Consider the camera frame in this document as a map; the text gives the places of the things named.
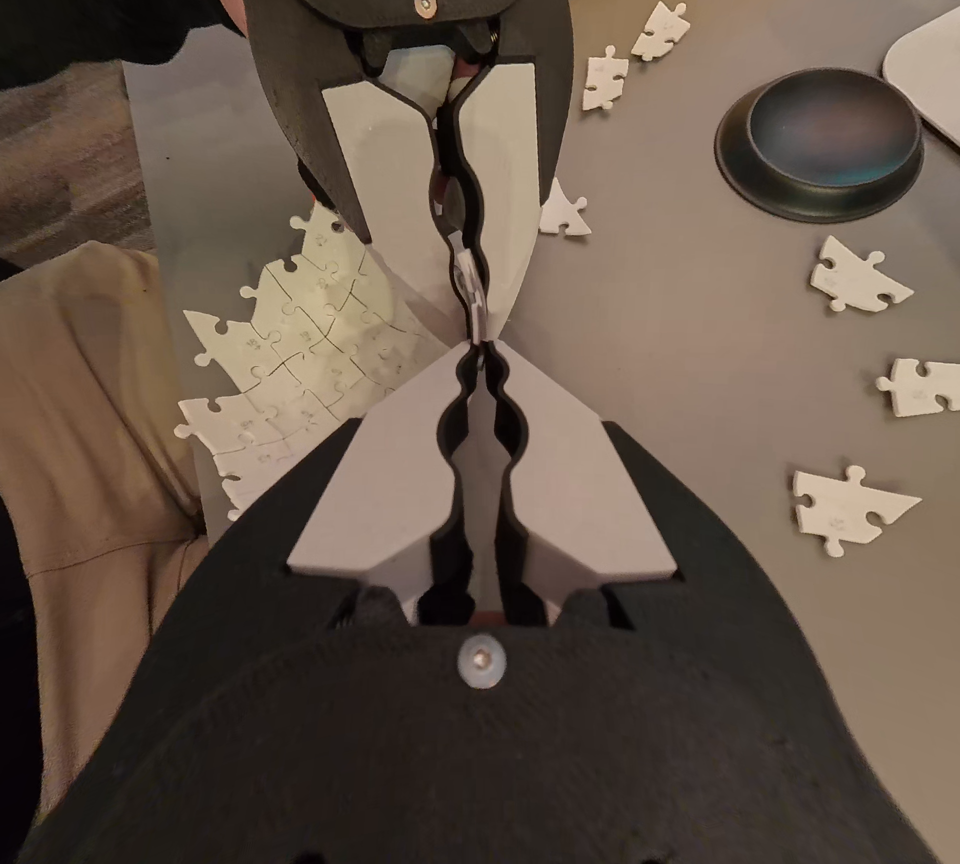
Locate person's black top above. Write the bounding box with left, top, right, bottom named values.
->
left=0, top=504, right=48, bottom=864

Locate assembled white puzzle ball section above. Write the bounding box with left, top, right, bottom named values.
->
left=174, top=200, right=494, bottom=522

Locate white flat rounded object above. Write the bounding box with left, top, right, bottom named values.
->
left=881, top=5, right=960, bottom=150

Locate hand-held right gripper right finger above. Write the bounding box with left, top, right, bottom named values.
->
left=482, top=340, right=678, bottom=628

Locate white puzzle piece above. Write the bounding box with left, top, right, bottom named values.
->
left=809, top=234, right=917, bottom=315
left=792, top=464, right=924, bottom=558
left=875, top=357, right=960, bottom=420

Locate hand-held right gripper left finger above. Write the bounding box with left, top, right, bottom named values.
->
left=287, top=340, right=481, bottom=627

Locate small joined puzzle bit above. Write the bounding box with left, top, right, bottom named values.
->
left=630, top=1, right=692, bottom=63

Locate two-piece joined puzzle strip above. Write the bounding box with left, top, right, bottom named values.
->
left=582, top=46, right=630, bottom=114

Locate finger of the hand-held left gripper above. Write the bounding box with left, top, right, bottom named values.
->
left=437, top=60, right=543, bottom=342
left=320, top=76, right=481, bottom=342

